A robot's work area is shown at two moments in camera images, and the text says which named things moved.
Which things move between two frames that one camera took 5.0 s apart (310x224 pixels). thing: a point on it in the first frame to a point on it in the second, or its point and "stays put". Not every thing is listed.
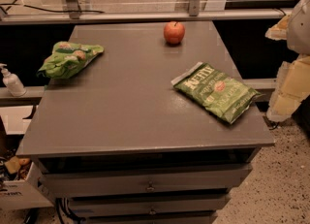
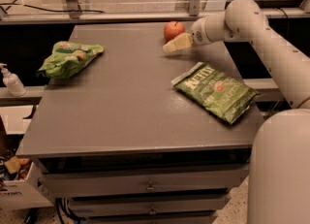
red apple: [173, 32] stays put
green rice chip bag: [68, 58] stays put
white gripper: [299, 27] to [198, 32]
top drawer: [124, 180] stays put
